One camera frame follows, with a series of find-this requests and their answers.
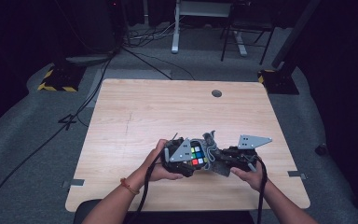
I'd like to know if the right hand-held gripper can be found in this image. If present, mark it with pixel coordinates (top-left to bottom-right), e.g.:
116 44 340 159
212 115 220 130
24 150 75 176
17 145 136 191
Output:
226 133 273 173

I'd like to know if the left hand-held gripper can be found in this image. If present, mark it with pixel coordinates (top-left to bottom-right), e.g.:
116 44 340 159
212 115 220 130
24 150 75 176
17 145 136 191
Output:
161 137 207 178

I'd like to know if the multicoloured puzzle cube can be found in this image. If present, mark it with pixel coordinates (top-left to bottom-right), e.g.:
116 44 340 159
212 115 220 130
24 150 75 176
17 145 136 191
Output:
189 144 210 167

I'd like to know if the grey fluffy cloth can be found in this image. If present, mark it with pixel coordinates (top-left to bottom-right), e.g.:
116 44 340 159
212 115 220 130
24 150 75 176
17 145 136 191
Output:
200 130 233 178

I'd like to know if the person's right hand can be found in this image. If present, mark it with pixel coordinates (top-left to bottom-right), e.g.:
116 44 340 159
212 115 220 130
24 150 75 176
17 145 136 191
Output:
229 156 264 193

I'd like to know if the person's left hand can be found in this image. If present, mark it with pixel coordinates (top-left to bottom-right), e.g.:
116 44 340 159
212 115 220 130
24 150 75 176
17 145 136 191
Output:
141 138 185 183

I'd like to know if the grey tape strip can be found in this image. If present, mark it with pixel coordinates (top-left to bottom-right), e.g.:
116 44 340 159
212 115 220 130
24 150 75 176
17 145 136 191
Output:
286 170 308 181
62 178 86 189

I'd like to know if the person's dark clothing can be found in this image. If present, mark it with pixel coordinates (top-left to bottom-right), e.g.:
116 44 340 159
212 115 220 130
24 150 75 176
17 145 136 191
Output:
73 199 256 224

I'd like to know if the small black round object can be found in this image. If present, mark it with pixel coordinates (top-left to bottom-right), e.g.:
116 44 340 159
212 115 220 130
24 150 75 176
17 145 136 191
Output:
314 143 328 157

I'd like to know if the yellow black striped stand base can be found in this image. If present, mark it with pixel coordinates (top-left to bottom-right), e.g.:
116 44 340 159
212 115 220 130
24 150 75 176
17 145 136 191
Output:
257 68 300 95
37 63 87 93

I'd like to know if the black chair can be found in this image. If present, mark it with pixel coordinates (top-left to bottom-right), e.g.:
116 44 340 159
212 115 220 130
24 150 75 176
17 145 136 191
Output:
219 2 276 66

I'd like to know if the dark cabinet with grey base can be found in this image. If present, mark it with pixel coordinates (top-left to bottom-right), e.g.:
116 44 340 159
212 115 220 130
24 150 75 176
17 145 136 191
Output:
64 0 126 67

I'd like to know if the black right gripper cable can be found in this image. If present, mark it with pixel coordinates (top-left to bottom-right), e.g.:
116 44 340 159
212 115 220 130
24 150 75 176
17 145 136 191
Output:
255 156 269 224

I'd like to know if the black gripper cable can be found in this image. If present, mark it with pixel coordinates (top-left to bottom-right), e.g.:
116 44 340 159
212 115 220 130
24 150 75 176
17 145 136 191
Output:
132 150 166 224
255 156 269 224

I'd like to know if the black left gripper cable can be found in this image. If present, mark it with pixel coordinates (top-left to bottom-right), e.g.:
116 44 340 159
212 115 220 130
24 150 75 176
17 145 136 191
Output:
132 150 166 224

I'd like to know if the orange bracelet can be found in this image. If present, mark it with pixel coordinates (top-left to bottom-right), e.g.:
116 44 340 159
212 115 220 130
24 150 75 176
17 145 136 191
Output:
119 176 141 196

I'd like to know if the thin black floor cable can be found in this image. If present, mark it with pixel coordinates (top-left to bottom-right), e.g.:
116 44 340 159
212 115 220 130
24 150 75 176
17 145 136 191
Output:
121 46 196 81

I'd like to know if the bundle of floor cables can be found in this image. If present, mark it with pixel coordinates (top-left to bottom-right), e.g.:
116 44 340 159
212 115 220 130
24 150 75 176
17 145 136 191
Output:
123 18 176 49

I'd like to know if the white desk frame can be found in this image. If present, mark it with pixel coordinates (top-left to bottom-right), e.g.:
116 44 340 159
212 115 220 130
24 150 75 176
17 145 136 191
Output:
171 0 249 57

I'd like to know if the dark metal stand post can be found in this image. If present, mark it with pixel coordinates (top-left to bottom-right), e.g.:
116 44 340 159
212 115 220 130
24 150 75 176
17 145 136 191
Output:
271 0 322 70

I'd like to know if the long black floor cable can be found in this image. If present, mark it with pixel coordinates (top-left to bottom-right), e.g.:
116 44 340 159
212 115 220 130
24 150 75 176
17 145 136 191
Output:
0 52 115 222

